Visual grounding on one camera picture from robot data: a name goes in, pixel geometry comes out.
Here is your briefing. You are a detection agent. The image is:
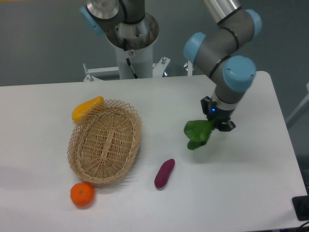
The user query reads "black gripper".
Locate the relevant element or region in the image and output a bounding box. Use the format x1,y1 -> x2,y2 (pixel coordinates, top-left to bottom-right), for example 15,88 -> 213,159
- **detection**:
200,96 -> 236,132

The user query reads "green leafy vegetable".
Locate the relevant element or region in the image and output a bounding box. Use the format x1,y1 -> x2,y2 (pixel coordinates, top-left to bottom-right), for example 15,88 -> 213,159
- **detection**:
183,119 -> 216,150

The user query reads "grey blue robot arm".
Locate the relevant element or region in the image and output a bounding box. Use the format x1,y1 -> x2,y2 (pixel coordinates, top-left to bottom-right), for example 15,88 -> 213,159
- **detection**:
80,0 -> 262,131

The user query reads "purple sweet potato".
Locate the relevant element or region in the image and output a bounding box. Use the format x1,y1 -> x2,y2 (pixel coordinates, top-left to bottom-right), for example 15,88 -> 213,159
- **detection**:
154,159 -> 175,189

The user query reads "woven wicker basket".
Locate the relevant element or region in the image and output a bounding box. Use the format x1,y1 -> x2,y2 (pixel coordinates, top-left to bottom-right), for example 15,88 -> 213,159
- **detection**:
68,100 -> 142,185

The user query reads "black device at table edge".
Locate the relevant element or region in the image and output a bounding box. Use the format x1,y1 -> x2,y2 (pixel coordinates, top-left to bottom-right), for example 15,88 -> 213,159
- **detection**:
292,195 -> 309,221

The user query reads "orange tangerine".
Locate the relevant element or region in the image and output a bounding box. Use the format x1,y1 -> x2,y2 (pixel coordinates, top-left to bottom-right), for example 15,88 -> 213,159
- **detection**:
70,182 -> 95,209

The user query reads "white metal base frame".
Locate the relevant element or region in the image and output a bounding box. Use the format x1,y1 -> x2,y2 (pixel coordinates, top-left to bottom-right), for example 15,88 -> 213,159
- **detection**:
83,57 -> 195,82

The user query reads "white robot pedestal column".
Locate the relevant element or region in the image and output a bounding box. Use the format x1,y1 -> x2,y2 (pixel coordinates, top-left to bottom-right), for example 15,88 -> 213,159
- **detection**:
105,13 -> 160,80

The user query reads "white frame at right edge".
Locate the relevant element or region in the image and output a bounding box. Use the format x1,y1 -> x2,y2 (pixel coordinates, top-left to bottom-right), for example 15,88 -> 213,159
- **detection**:
285,83 -> 309,129

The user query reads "black cable on pedestal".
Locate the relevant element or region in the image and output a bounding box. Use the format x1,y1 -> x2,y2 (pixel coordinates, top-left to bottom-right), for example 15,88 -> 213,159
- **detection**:
123,38 -> 140,79

